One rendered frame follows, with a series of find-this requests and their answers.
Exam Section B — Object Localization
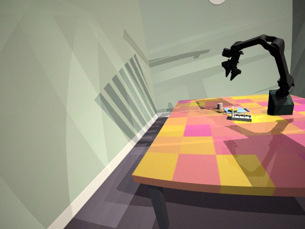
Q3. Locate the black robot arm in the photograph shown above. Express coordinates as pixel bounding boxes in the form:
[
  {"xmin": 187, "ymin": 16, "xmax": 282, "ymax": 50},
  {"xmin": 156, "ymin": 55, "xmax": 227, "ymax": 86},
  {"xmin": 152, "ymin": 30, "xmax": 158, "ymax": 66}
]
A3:
[{"xmin": 222, "ymin": 34, "xmax": 295, "ymax": 99}]

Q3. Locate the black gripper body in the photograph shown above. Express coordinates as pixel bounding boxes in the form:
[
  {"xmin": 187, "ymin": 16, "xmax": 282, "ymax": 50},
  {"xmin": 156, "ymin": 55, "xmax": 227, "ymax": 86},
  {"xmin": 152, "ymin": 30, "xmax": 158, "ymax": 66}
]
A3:
[{"xmin": 226, "ymin": 59, "xmax": 241, "ymax": 74}]

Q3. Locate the white cylinder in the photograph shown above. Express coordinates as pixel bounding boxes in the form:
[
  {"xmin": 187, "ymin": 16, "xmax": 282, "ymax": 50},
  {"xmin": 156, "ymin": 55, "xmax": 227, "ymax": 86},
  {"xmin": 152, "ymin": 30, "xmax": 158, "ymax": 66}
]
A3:
[{"xmin": 217, "ymin": 103, "xmax": 223, "ymax": 110}]

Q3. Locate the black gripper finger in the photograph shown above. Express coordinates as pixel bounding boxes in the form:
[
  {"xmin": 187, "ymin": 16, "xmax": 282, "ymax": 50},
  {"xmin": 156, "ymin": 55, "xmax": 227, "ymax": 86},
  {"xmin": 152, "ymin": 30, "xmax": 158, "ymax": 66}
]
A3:
[
  {"xmin": 230, "ymin": 72, "xmax": 238, "ymax": 81},
  {"xmin": 225, "ymin": 68, "xmax": 231, "ymax": 77}
]

